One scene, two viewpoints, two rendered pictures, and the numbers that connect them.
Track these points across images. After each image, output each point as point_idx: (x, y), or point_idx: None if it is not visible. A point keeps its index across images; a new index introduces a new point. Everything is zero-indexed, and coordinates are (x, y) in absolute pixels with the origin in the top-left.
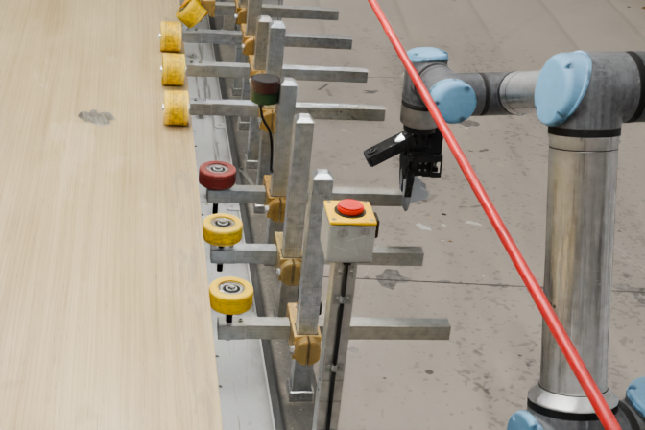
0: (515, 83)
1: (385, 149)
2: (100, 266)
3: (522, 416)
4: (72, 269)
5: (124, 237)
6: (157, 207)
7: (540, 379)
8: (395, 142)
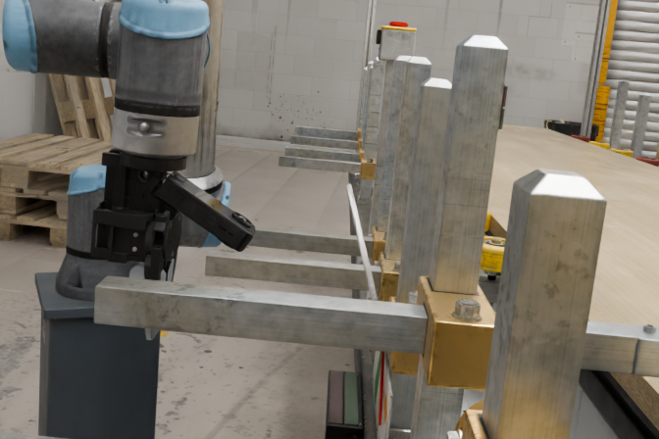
0: None
1: (223, 204)
2: (615, 234)
3: (229, 186)
4: (642, 235)
5: (614, 249)
6: (598, 268)
7: (213, 166)
8: (202, 191)
